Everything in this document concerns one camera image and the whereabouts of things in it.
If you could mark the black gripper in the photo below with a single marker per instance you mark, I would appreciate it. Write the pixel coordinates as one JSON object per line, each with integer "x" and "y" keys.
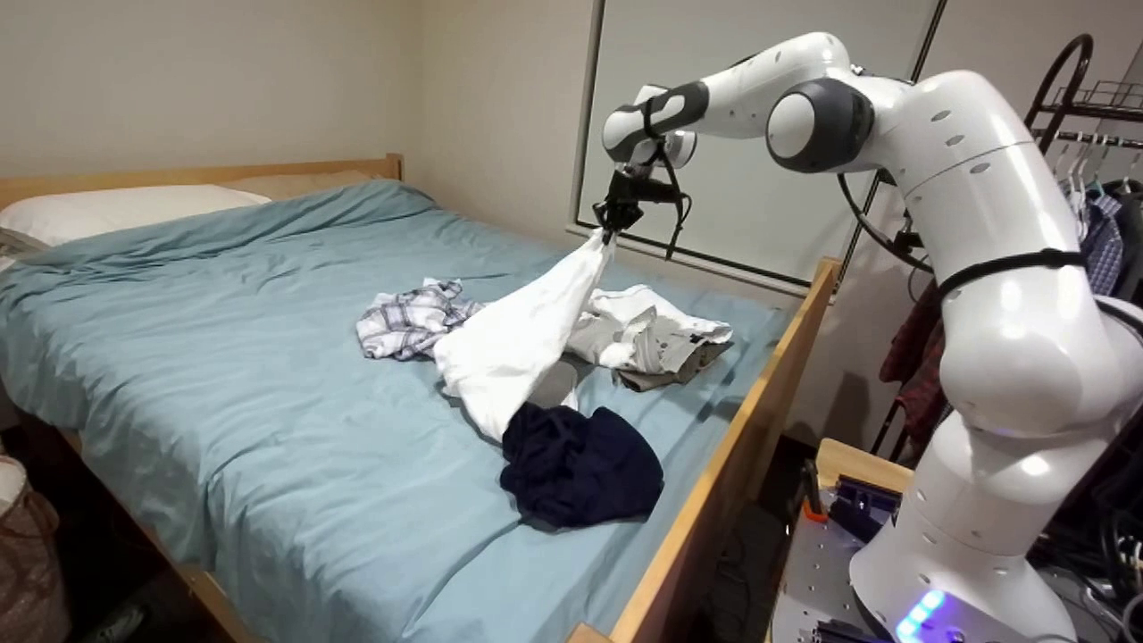
{"x": 625, "y": 199}

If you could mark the plain white clothing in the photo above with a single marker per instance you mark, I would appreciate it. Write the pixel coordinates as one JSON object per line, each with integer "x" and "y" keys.
{"x": 523, "y": 343}

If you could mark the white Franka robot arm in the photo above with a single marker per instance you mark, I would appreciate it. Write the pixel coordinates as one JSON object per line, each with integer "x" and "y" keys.
{"x": 1012, "y": 299}

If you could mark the dark navy clothing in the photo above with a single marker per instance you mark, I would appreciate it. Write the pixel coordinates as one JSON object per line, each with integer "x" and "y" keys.
{"x": 582, "y": 464}

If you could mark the white buttoned garment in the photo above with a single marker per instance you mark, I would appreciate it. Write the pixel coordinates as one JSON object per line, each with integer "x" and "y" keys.
{"x": 649, "y": 312}

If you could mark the grey garment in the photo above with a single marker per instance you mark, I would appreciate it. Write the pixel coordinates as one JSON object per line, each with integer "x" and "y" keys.
{"x": 662, "y": 357}

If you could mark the blue white plaid shirt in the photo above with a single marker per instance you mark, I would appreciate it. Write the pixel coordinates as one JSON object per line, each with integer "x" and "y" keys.
{"x": 404, "y": 321}

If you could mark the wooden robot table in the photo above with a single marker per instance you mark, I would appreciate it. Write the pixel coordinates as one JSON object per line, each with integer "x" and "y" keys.
{"x": 850, "y": 464}

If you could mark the dark red hanging garment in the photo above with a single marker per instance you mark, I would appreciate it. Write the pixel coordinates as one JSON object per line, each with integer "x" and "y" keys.
{"x": 915, "y": 369}

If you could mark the dark blue box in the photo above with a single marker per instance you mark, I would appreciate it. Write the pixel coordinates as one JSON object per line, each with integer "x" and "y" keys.
{"x": 861, "y": 512}

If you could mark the black metal clothes rack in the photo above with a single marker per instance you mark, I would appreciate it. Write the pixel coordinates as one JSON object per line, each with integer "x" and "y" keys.
{"x": 1055, "y": 82}

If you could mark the white pillow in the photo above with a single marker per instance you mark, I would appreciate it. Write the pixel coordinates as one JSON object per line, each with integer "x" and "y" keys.
{"x": 119, "y": 213}

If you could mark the blue striped hanging garment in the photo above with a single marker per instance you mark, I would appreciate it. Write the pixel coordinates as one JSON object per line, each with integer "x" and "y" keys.
{"x": 1107, "y": 238}

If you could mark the brown bag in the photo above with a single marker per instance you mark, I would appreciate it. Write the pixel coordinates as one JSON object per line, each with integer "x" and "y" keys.
{"x": 29, "y": 559}

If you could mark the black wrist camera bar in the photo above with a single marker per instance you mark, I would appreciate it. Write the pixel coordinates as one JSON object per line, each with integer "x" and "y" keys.
{"x": 660, "y": 187}

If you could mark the wooden bed frame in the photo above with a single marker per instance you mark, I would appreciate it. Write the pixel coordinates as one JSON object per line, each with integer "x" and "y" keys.
{"x": 738, "y": 440}

